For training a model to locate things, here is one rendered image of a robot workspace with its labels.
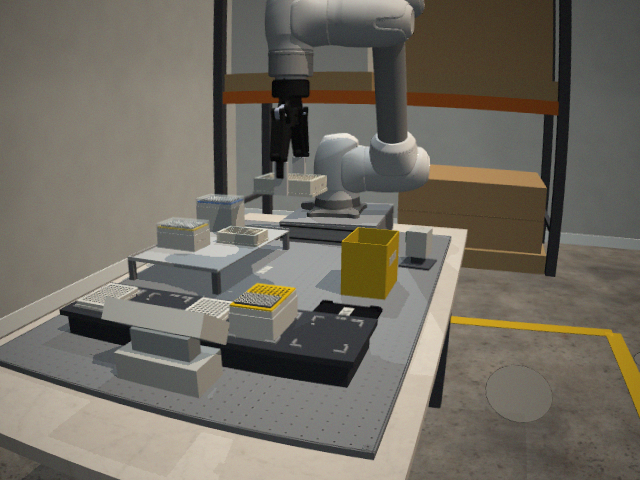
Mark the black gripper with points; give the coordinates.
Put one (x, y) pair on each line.
(290, 93)

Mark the white trough reservoir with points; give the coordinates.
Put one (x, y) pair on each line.
(300, 188)

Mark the yellow tip rack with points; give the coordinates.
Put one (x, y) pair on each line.
(263, 316)

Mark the black flat rectangular pad with rg label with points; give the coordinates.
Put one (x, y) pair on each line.
(328, 306)

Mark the grey flat table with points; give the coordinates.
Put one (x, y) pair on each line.
(216, 255)

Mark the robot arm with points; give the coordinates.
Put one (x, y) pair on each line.
(395, 163)

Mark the yellow open-top box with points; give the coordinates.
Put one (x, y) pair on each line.
(369, 263)

